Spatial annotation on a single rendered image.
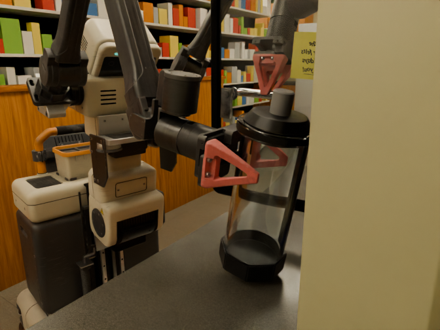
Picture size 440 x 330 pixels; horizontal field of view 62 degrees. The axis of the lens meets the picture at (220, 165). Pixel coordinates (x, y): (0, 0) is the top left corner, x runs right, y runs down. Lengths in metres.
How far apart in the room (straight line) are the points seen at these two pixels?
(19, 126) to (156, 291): 1.86
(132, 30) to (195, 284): 0.44
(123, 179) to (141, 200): 0.10
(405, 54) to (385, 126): 0.05
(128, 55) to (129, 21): 0.06
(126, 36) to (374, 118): 0.49
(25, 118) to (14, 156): 0.22
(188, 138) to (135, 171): 0.78
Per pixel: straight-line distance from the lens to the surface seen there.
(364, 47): 0.31
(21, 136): 2.34
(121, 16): 0.71
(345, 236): 0.34
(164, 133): 0.58
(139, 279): 0.59
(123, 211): 1.27
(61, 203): 1.51
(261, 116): 0.46
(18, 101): 2.32
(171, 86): 0.56
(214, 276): 0.59
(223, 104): 0.71
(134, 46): 0.68
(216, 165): 0.49
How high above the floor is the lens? 1.26
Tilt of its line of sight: 15 degrees down
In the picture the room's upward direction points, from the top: straight up
